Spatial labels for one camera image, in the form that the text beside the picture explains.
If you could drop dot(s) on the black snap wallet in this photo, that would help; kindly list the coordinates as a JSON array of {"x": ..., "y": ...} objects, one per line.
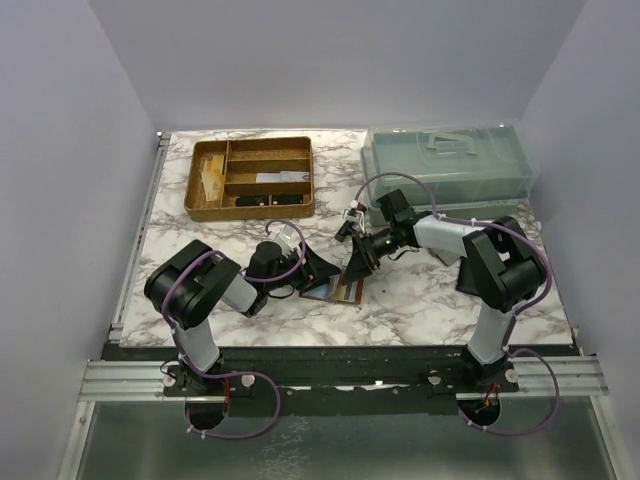
[{"x": 465, "y": 280}]

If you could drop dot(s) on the white card in tray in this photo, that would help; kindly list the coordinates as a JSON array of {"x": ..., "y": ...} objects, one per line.
[{"x": 283, "y": 177}]

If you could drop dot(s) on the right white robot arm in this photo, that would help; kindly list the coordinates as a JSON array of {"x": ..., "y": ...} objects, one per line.
[{"x": 499, "y": 264}]

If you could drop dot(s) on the black item in tray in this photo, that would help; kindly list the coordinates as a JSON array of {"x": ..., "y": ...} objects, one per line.
[{"x": 268, "y": 200}]

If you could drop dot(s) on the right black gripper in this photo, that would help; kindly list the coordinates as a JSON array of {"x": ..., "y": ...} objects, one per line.
[{"x": 363, "y": 260}]

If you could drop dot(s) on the blue credit card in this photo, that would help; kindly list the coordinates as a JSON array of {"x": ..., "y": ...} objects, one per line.
[{"x": 323, "y": 291}]

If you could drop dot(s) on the brown leather card holder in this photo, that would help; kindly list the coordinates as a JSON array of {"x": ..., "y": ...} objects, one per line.
[{"x": 329, "y": 300}]

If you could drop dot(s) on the brown cork organizer tray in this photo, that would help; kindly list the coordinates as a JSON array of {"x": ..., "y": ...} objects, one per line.
[{"x": 243, "y": 160}]

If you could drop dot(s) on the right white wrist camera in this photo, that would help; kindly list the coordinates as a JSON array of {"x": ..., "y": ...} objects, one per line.
[{"x": 354, "y": 217}]

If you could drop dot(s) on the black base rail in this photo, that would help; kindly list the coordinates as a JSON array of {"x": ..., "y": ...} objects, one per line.
[{"x": 328, "y": 381}]

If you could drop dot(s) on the grey card wallet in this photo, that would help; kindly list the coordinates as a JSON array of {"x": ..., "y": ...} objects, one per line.
[{"x": 446, "y": 257}]

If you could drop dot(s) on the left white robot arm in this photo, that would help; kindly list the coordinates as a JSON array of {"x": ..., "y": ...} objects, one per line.
[{"x": 186, "y": 289}]

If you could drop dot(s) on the clear lidded plastic box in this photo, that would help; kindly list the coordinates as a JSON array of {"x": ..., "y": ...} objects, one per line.
[{"x": 480, "y": 170}]

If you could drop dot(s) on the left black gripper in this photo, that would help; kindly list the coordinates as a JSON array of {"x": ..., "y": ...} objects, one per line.
[{"x": 314, "y": 271}]

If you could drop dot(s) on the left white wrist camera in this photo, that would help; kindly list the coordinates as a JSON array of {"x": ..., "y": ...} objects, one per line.
[{"x": 289, "y": 241}]

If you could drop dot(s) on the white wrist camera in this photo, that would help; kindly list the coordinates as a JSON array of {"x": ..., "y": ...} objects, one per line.
[
  {"x": 354, "y": 217},
  {"x": 289, "y": 241}
]

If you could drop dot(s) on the black T-shaped pipe fitting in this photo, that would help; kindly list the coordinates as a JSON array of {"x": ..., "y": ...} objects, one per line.
[{"x": 347, "y": 229}]

